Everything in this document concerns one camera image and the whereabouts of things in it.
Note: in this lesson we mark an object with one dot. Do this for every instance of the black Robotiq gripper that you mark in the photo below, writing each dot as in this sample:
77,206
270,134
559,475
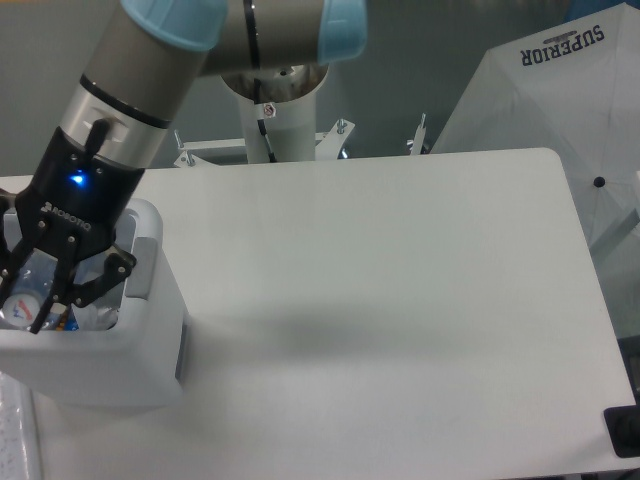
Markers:
69,211

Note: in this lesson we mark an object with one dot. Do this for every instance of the crushed clear plastic bottle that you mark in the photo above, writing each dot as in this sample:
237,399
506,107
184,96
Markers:
29,292

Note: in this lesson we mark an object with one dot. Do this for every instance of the white paper wrapper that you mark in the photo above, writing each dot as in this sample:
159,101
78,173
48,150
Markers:
103,313

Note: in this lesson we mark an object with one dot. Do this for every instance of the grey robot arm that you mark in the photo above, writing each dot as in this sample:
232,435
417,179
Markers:
126,99

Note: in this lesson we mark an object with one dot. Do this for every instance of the white plastic trash can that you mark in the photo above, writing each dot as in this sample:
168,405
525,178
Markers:
137,362

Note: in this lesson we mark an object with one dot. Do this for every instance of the blue snack package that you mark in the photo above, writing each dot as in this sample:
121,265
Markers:
67,321

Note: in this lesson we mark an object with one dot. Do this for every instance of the white Superior umbrella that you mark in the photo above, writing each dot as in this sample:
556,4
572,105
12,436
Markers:
573,89

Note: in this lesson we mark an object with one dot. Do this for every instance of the black device at corner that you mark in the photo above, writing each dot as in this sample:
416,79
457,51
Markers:
623,426

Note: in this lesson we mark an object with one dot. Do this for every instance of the white metal mounting frame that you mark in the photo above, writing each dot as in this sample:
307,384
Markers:
328,146

